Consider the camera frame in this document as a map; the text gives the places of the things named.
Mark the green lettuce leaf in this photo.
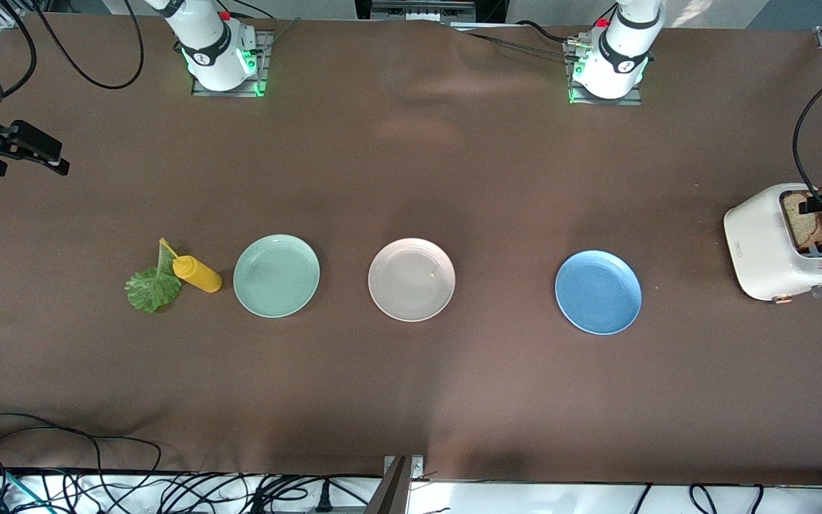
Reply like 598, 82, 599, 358
124, 243, 183, 314

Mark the yellow squeeze bottle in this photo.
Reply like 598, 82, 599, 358
159, 238, 223, 294

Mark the blue plate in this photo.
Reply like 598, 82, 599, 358
554, 250, 643, 336

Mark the mint green plate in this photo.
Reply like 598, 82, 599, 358
233, 234, 321, 319

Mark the beige plate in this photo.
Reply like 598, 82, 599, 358
367, 238, 456, 323

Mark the white toaster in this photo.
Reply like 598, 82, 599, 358
724, 183, 822, 304

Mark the brown table cloth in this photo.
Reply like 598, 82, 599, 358
0, 13, 822, 488

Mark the dark metal equipment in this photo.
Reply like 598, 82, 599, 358
354, 0, 509, 24

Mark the long black looped cable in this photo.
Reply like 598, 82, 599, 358
0, 413, 163, 495

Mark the black base cable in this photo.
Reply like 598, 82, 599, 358
465, 20, 597, 61

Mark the silver metal bracket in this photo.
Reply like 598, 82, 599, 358
382, 455, 425, 480

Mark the dark metal post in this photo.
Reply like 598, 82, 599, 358
362, 457, 410, 514

